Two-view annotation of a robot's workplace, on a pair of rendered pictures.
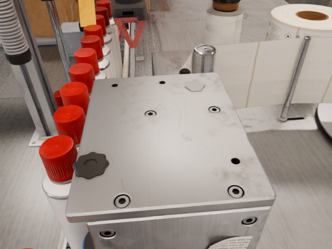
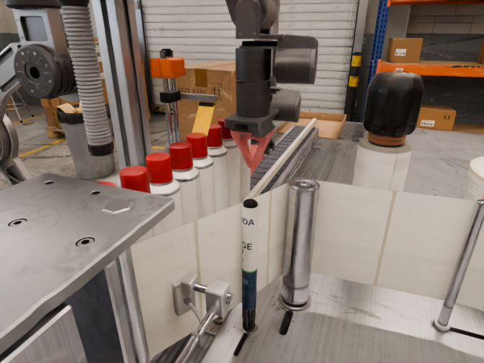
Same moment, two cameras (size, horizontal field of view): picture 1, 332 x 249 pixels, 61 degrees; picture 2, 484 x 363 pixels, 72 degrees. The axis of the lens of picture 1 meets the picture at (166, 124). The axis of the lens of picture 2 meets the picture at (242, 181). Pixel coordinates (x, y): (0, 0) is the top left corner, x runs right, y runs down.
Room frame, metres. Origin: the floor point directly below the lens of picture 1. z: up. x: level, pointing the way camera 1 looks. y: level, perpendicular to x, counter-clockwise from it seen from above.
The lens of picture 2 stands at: (0.08, -0.16, 1.24)
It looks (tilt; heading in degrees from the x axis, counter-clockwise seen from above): 25 degrees down; 26
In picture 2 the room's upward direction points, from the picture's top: straight up
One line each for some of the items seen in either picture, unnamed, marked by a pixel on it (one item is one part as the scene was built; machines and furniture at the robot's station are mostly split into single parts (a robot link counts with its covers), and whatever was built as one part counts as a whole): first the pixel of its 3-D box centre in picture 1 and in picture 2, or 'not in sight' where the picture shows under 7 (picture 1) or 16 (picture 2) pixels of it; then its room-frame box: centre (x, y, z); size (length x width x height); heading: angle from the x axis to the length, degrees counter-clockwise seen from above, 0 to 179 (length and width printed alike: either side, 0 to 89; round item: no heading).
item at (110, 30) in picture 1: (106, 54); (227, 170); (0.61, 0.14, 0.98); 0.05 x 0.05 x 0.20
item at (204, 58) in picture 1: (201, 96); (298, 246); (0.44, -0.07, 0.97); 0.05 x 0.05 x 0.19
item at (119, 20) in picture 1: (131, 24); (255, 141); (0.60, 0.07, 1.06); 0.07 x 0.07 x 0.09; 5
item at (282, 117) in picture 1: (293, 82); (460, 269); (0.48, -0.26, 0.97); 0.02 x 0.02 x 0.19
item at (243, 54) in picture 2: not in sight; (256, 64); (0.59, 0.06, 1.19); 0.07 x 0.06 x 0.07; 100
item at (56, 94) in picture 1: (60, 98); not in sight; (0.64, 0.29, 0.85); 0.03 x 0.03 x 0.03
